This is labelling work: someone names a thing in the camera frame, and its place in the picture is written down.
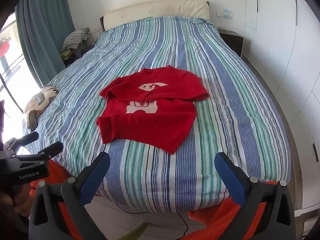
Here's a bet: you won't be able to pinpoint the striped bed sheet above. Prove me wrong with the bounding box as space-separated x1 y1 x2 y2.
21 16 292 213

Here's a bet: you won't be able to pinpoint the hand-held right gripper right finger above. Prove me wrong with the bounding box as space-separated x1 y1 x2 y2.
214 152 297 240

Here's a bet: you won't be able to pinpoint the orange fluffy cloth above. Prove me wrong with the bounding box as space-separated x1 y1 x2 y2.
30 159 278 240

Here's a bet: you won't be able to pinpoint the wall sockets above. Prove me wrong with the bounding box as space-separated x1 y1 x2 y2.
216 9 233 19

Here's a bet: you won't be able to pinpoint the white wardrobe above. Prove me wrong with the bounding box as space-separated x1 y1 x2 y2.
244 0 320 218

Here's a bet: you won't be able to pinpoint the blue-grey curtain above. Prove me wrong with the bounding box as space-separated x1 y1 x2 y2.
15 0 76 88

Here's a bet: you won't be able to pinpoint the checked folded cloth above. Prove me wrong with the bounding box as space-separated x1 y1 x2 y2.
62 27 91 50

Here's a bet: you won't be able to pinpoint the cream pillow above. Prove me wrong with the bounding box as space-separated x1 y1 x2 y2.
100 0 211 32

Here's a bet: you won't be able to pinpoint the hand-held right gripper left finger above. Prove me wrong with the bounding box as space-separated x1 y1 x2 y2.
29 152 111 240

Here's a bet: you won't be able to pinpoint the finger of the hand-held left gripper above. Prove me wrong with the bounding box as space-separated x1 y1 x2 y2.
37 141 64 160
9 132 39 153

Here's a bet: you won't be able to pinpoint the person's left hand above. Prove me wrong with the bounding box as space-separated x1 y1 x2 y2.
12 184 35 216

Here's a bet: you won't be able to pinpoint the red sweater with white figure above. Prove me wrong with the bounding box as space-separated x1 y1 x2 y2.
96 65 210 155

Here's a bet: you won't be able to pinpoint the patterned beige pillow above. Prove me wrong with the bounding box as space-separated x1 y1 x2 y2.
24 84 60 122

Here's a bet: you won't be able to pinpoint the black cable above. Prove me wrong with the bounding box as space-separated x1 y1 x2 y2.
110 200 189 238

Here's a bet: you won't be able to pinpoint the red lantern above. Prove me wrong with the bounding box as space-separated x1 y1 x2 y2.
0 41 10 57

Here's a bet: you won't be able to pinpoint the dark wooden nightstand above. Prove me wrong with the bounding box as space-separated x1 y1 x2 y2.
217 29 244 58

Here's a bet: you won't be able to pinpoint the dark pile of clothes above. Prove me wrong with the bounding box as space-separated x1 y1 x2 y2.
62 41 96 67

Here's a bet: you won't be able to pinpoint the window with railing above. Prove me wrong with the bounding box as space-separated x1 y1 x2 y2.
0 12 43 155

